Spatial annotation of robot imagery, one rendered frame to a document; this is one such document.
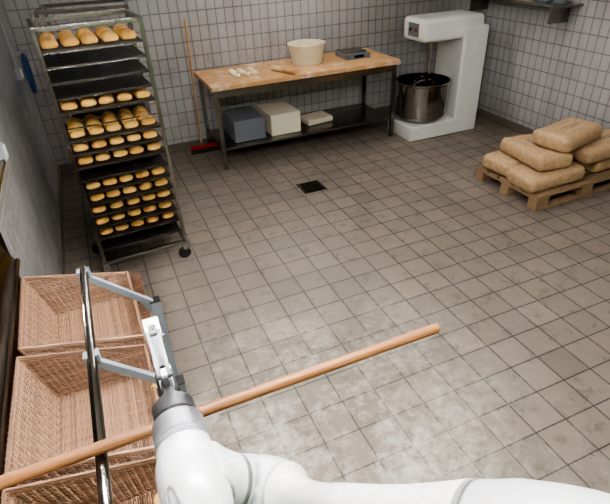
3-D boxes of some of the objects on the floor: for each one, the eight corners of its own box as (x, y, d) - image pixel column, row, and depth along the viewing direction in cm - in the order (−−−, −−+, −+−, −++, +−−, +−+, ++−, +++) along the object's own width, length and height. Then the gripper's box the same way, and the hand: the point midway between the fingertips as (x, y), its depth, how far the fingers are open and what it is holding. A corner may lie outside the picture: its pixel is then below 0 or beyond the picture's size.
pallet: (534, 211, 443) (538, 197, 435) (475, 178, 505) (477, 164, 497) (630, 184, 480) (635, 170, 472) (564, 155, 542) (567, 143, 535)
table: (222, 171, 543) (211, 87, 494) (205, 147, 606) (193, 71, 556) (396, 136, 612) (401, 59, 563) (364, 118, 674) (366, 47, 625)
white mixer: (410, 145, 586) (420, 23, 514) (381, 128, 637) (386, 15, 565) (479, 130, 617) (497, 13, 545) (446, 115, 669) (459, 7, 596)
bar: (200, 777, 155) (101, 611, 91) (142, 451, 254) (74, 261, 190) (293, 723, 165) (263, 537, 101) (202, 429, 264) (157, 241, 199)
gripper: (139, 379, 79) (123, 302, 96) (168, 472, 93) (150, 390, 109) (186, 364, 81) (163, 291, 98) (208, 457, 95) (184, 379, 112)
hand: (157, 347), depth 103 cm, fingers open, 13 cm apart
